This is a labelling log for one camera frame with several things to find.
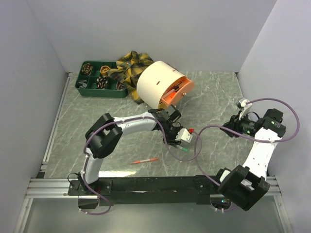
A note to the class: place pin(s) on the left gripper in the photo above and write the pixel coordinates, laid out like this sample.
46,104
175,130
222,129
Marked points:
172,141

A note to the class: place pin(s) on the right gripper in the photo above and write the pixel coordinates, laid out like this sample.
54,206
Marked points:
235,123

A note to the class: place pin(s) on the green capped white pen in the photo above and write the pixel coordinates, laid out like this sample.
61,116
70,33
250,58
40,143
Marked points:
181,148

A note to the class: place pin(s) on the black orange highlighter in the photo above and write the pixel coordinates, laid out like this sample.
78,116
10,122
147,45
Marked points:
172,94

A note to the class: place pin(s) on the white pink pen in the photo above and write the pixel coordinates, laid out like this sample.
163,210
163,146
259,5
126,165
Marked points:
168,92

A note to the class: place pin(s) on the black white marker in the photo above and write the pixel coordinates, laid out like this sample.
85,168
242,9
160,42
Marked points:
176,87

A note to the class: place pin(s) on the orange pencil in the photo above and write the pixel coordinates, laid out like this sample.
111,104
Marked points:
144,161

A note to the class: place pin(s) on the round cream drawer organizer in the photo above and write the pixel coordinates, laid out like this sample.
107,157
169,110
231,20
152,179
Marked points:
159,78

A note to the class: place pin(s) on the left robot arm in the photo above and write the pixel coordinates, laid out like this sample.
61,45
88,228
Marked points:
104,135

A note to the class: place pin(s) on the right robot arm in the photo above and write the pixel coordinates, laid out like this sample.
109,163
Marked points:
246,184

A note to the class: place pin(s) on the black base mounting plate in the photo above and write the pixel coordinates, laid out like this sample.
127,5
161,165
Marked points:
149,190

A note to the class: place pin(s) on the yellow plaid cloth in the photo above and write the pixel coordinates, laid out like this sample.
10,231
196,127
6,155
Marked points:
128,71

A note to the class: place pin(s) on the black floral rolled tie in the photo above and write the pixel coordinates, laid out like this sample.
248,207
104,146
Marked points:
102,82

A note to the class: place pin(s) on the tan rolled item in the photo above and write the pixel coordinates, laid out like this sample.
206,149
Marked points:
104,69

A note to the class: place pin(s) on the green compartment tray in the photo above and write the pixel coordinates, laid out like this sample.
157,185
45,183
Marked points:
93,82

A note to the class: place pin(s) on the brown patterned rolled tie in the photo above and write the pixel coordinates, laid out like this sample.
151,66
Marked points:
86,69

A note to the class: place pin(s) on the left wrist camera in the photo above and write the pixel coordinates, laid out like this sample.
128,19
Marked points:
184,136

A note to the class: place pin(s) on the aluminium rail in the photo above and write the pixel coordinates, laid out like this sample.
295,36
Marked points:
58,188

